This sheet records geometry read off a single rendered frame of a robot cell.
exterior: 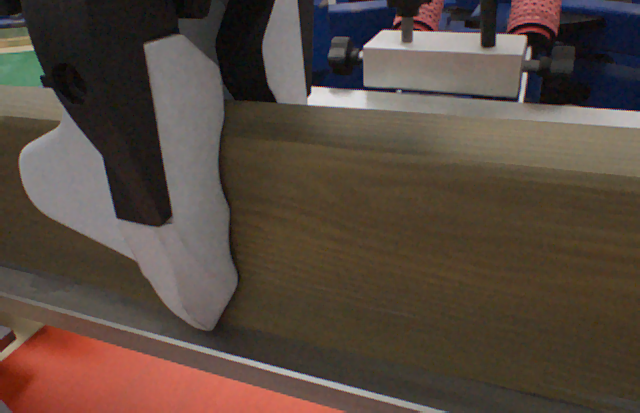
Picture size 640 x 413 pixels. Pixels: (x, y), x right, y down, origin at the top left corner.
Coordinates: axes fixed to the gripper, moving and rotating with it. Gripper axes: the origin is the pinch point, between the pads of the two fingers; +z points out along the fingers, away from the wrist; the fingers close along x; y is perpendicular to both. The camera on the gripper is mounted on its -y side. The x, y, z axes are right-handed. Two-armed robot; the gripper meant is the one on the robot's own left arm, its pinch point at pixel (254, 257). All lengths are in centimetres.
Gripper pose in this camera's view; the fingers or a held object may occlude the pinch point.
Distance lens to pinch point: 17.6
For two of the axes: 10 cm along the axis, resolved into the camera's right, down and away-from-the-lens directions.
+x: -3.8, 4.9, -7.9
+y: -9.2, -1.5, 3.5
